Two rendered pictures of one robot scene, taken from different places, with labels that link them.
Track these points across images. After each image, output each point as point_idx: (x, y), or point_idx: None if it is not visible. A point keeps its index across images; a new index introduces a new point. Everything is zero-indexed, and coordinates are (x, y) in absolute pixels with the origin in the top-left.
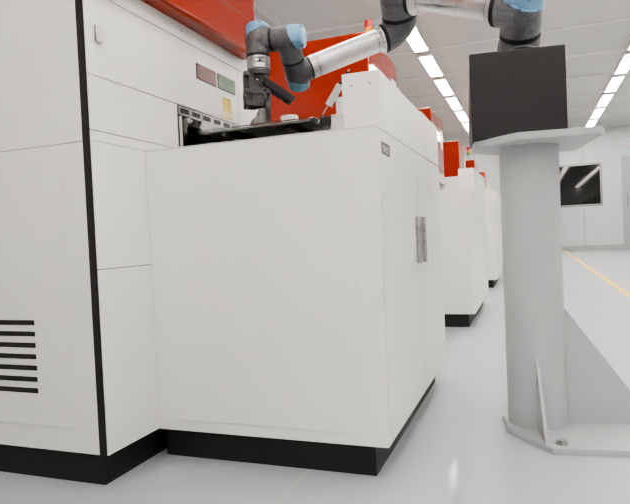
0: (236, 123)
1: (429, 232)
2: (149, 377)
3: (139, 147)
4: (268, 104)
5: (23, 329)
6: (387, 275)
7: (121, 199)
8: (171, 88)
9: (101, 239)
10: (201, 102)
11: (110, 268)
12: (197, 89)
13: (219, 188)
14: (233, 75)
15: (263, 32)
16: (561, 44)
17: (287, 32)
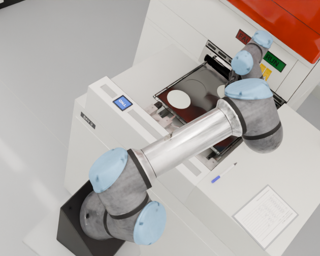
0: (270, 88)
1: (176, 242)
2: None
3: (170, 39)
4: (225, 85)
5: None
6: (73, 152)
7: (152, 50)
8: (206, 29)
9: (137, 55)
10: (233, 52)
11: None
12: (232, 43)
13: None
14: (288, 60)
15: (248, 42)
16: (63, 205)
17: (235, 54)
